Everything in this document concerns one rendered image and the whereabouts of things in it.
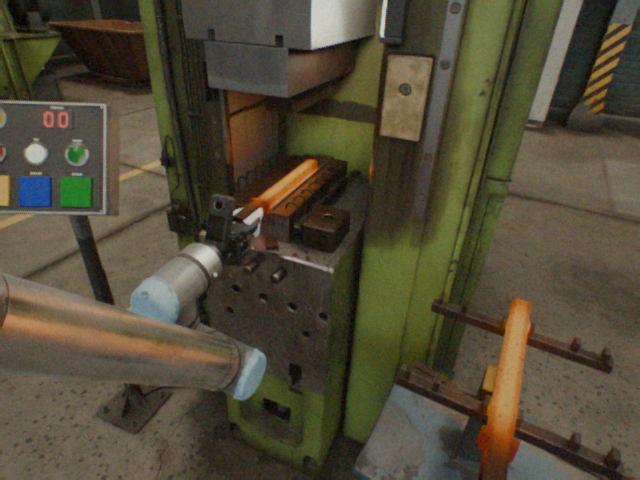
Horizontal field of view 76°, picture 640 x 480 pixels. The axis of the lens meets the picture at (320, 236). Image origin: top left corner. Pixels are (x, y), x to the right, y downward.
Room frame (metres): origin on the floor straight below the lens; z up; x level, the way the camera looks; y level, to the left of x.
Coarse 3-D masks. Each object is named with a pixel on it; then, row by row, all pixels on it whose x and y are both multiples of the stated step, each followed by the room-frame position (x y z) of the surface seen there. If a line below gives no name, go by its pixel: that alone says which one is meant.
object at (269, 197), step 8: (312, 160) 1.18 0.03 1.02; (296, 168) 1.11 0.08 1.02; (304, 168) 1.12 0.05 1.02; (312, 168) 1.14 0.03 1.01; (288, 176) 1.05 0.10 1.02; (296, 176) 1.06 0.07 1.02; (304, 176) 1.09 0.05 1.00; (280, 184) 1.00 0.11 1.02; (288, 184) 1.00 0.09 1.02; (296, 184) 1.04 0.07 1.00; (264, 192) 0.95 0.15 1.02; (272, 192) 0.95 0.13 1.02; (280, 192) 0.96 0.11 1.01; (256, 200) 0.89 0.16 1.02; (264, 200) 0.89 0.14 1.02; (272, 200) 0.92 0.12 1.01; (248, 208) 0.85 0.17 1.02; (256, 208) 0.85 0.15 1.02; (264, 208) 0.88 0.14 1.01; (240, 216) 0.81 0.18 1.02; (248, 216) 0.82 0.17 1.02
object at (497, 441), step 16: (512, 304) 0.62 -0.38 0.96; (528, 304) 0.62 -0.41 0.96; (512, 320) 0.57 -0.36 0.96; (528, 320) 0.57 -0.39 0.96; (512, 336) 0.53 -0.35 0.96; (512, 352) 0.49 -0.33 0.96; (512, 368) 0.46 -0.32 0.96; (496, 384) 0.43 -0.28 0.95; (512, 384) 0.43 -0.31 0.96; (496, 400) 0.40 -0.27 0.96; (512, 400) 0.40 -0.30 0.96; (496, 416) 0.37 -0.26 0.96; (512, 416) 0.37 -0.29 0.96; (480, 432) 0.35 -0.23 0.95; (496, 432) 0.34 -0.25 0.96; (512, 432) 0.35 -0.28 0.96; (480, 448) 0.34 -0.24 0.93; (496, 448) 0.31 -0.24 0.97; (512, 448) 0.32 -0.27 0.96; (496, 464) 0.29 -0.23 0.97
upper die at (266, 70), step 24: (216, 48) 0.93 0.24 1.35; (240, 48) 0.91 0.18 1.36; (264, 48) 0.89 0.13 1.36; (288, 48) 0.87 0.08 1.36; (336, 48) 1.12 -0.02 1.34; (216, 72) 0.94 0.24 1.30; (240, 72) 0.91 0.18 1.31; (264, 72) 0.89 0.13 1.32; (288, 72) 0.87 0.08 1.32; (312, 72) 0.98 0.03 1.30; (336, 72) 1.12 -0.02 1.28; (288, 96) 0.87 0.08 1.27
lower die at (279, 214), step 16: (288, 160) 1.28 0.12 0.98; (304, 160) 1.26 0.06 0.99; (336, 160) 1.26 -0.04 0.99; (272, 176) 1.14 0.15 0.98; (240, 192) 1.02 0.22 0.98; (256, 192) 1.00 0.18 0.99; (288, 192) 0.99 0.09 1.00; (304, 192) 1.01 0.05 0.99; (272, 208) 0.90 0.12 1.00; (288, 208) 0.91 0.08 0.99; (272, 224) 0.89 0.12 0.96; (288, 224) 0.87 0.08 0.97; (288, 240) 0.87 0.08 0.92
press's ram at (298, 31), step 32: (192, 0) 0.95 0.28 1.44; (224, 0) 0.92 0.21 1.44; (256, 0) 0.90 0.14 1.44; (288, 0) 0.87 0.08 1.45; (320, 0) 0.89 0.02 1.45; (352, 0) 1.05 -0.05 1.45; (192, 32) 0.96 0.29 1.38; (224, 32) 0.93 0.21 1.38; (256, 32) 0.90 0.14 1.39; (288, 32) 0.87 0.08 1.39; (320, 32) 0.89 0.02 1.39; (352, 32) 1.07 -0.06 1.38
